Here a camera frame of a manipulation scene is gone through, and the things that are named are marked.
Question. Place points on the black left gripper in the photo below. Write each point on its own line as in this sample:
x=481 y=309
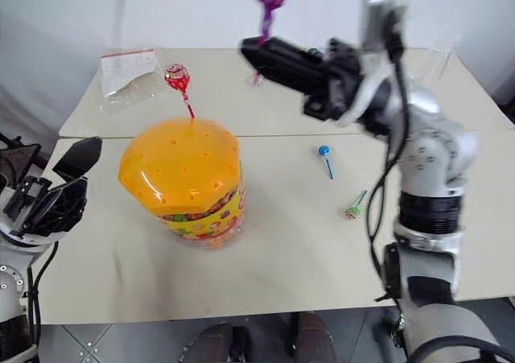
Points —
x=28 y=198

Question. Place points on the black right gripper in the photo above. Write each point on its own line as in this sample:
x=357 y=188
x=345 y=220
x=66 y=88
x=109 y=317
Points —
x=338 y=81

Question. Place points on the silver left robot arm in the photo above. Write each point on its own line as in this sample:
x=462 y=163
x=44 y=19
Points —
x=8 y=290

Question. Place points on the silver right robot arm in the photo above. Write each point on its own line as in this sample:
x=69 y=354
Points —
x=430 y=145

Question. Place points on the orange lidded lollipop jar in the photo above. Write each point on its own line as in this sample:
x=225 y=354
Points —
x=181 y=170

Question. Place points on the small dark blue object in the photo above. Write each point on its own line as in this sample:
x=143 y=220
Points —
x=313 y=51

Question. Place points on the blue wrapped lollipop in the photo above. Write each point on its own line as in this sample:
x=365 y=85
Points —
x=324 y=151

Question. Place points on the red wrapped lollipop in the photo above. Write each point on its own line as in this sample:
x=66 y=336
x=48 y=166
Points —
x=176 y=77

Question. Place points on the clear bag with red label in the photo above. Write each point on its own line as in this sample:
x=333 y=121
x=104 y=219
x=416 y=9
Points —
x=124 y=77

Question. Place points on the green wrapped lollipop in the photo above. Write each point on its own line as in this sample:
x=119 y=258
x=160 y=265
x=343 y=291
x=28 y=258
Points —
x=353 y=212

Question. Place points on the dark rounded shape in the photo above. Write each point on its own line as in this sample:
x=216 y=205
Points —
x=215 y=343
x=316 y=337

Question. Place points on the black angular frame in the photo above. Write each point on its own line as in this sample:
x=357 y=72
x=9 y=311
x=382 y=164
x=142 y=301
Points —
x=18 y=157

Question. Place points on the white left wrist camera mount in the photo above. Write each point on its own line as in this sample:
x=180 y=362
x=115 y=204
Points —
x=24 y=242

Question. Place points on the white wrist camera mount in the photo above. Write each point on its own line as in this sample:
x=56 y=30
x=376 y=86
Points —
x=24 y=242
x=372 y=85

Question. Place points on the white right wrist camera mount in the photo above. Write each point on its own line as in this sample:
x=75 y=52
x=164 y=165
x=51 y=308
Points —
x=372 y=85

